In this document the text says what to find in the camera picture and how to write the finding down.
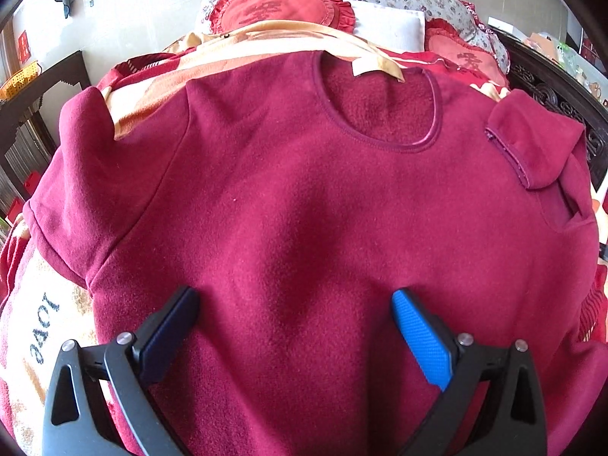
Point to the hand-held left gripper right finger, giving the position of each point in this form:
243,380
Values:
420,337

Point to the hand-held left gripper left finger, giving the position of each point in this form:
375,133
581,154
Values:
166,337

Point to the maroon fleece shirt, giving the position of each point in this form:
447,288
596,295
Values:
304,199

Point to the printed fleece blanket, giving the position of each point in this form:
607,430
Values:
38,323

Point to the dark wooden table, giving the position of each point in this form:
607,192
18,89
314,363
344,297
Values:
61,76

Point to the dark wooden headboard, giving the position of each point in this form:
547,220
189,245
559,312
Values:
546,85

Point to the small red heart-shaped pillow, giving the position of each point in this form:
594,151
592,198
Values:
468,57

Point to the orange plastic basket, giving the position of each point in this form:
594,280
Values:
19,80

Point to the white pillow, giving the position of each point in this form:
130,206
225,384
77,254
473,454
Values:
394,23

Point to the large red heart-shaped pillow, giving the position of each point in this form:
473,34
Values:
275,9

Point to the red wall decoration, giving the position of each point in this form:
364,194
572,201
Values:
23,45

